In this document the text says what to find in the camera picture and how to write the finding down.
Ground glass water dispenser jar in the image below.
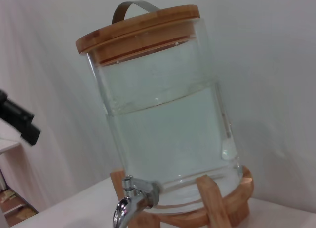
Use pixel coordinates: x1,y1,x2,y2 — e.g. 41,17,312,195
86,17,244,213

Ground chrome faucet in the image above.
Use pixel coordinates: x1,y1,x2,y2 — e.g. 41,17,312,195
112,175,161,228

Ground white shelf rack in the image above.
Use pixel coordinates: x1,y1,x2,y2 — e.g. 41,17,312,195
0,136,40,228

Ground wooden dispenser stand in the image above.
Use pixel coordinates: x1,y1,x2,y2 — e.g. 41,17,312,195
110,165,255,228

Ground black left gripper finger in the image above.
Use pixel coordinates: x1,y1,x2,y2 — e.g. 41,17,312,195
0,89,42,147

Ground bamboo lid with metal handle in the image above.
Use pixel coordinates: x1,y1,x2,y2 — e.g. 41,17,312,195
75,0,200,66

